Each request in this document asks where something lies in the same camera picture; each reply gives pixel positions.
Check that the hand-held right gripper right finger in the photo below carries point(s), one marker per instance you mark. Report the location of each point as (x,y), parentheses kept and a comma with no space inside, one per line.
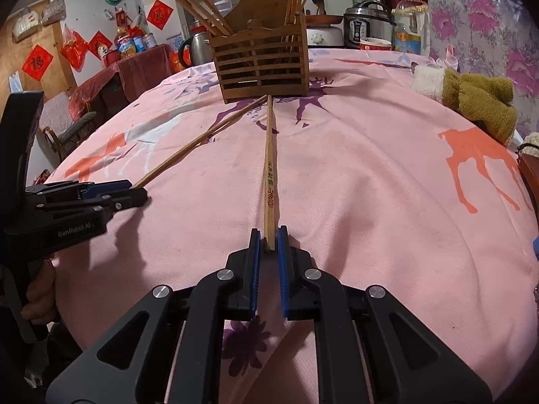
(283,277)

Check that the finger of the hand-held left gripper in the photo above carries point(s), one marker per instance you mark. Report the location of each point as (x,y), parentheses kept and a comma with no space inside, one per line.
(130,198)
(105,187)

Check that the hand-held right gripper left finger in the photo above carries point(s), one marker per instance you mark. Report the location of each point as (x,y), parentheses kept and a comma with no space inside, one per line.
(255,277)

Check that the wooden chopstick holder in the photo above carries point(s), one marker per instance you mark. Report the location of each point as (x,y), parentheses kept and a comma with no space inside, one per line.
(261,71)

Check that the person's left hand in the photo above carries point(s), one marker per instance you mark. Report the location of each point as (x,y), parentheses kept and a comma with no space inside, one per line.
(44,294)

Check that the wooden armchair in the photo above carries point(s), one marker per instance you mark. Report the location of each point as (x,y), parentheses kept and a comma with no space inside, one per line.
(71,132)

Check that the person's dark clothing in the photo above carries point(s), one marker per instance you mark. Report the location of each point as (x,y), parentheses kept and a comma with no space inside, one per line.
(59,345)

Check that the pink deer-print cloth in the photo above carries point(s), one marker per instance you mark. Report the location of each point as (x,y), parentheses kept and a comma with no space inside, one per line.
(379,219)

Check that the red-covered side table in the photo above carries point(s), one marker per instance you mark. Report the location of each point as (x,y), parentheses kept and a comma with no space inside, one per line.
(134,71)

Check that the red diamond paper decoration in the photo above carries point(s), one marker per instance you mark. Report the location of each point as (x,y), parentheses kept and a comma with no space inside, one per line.
(158,14)
(38,63)
(99,44)

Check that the red gift bag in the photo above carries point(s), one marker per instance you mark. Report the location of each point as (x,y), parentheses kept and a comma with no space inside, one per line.
(177,62)

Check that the yellow cooking oil bottle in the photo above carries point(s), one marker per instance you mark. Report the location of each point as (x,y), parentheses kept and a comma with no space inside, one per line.
(125,44)

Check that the blue tin can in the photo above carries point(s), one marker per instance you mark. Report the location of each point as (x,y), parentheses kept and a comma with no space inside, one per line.
(150,41)
(139,44)

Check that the stainless steel kettle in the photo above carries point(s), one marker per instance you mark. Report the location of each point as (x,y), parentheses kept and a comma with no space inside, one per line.
(200,50)

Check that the white fridge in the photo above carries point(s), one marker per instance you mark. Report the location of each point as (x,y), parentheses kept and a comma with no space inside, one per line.
(174,31)

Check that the white electric cooker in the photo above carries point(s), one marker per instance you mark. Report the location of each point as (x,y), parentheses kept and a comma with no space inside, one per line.
(324,37)

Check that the red and white bowl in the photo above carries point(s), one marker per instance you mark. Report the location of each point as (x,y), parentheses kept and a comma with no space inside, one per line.
(374,44)

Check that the olive and white plush cloth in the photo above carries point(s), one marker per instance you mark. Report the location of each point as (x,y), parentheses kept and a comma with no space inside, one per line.
(476,96)

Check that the black silver pressure cooker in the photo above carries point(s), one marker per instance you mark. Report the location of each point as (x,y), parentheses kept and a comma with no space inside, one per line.
(368,25)

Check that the brown leather case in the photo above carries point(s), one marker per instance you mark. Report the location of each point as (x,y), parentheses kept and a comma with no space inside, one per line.
(530,176)

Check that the clear plastic oil bottle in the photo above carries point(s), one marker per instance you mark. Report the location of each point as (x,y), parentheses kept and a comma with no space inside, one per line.
(407,38)

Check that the white knitted item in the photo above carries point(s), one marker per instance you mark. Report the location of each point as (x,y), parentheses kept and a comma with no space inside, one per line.
(531,141)

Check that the floral plastic sheet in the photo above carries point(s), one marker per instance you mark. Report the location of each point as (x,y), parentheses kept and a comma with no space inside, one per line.
(484,21)

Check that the blue and white wall hanging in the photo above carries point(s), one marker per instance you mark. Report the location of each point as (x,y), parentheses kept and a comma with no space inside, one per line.
(17,82)

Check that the wall calendar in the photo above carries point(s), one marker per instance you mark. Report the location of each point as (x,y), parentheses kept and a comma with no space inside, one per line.
(25,25)

